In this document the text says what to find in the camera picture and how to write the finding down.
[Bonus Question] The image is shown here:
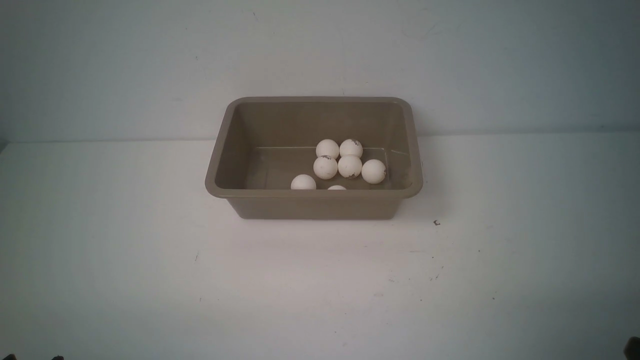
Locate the white ball with logo front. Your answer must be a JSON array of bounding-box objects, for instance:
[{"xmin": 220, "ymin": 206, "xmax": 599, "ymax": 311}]
[{"xmin": 360, "ymin": 159, "xmax": 387, "ymax": 185}]

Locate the tan plastic bin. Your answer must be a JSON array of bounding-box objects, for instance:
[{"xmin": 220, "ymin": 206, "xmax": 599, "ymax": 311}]
[{"xmin": 205, "ymin": 96, "xmax": 424, "ymax": 220}]

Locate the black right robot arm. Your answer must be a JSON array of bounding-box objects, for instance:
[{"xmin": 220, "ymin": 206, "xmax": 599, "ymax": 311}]
[{"xmin": 622, "ymin": 336, "xmax": 640, "ymax": 360}]

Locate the white plain table-tennis ball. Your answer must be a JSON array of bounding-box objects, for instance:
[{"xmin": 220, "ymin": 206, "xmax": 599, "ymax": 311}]
[{"xmin": 290, "ymin": 174, "xmax": 317, "ymax": 191}]

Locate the white ball with smudge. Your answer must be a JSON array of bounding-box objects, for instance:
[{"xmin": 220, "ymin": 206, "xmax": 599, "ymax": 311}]
[{"xmin": 337, "ymin": 154, "xmax": 362, "ymax": 179}]

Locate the white ball with logo rear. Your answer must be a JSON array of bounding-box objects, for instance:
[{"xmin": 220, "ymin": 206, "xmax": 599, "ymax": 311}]
[{"xmin": 339, "ymin": 138, "xmax": 364, "ymax": 158}]

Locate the white ball with logo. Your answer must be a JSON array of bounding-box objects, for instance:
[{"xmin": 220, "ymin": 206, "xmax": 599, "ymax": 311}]
[
  {"xmin": 360, "ymin": 159, "xmax": 387, "ymax": 185},
  {"xmin": 339, "ymin": 138, "xmax": 364, "ymax": 158}
]

